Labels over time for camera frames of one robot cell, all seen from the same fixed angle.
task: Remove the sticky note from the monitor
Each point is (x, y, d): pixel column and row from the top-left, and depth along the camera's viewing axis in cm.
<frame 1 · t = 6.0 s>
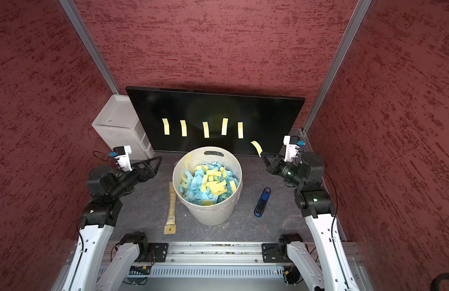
left hand: (155, 163, 69), fingers open
right hand: (257, 159, 65), fingers closed
white plastic drawer unit: (119, 124, 92), point 24 cm above the table
beige plastic waste bin: (223, 213, 80), point 8 cm above the table
pile of discarded notes: (208, 184, 71), point 24 cm above the table

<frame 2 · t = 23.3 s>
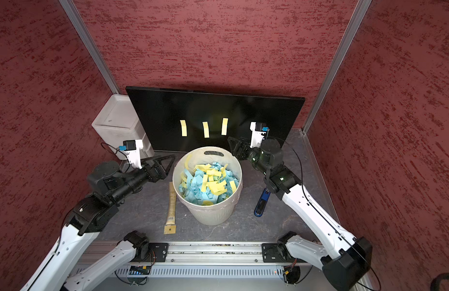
left hand: (167, 161, 62), fingers open
right hand: (230, 142, 69), fingers open
the named things where they were.

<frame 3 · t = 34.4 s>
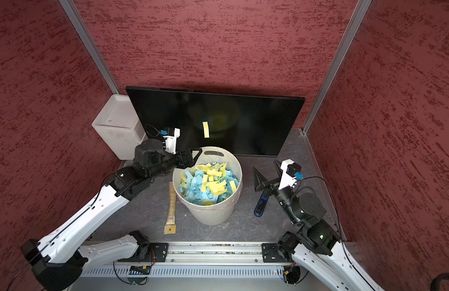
left hand: (193, 153, 68), fingers open
right hand: (259, 168, 62), fingers open
the named things where they were.

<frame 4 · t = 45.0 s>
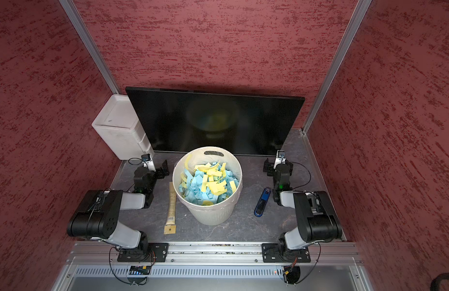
left hand: (157, 164, 93), fingers open
right hand: (275, 162, 94), fingers open
the named things where they were.

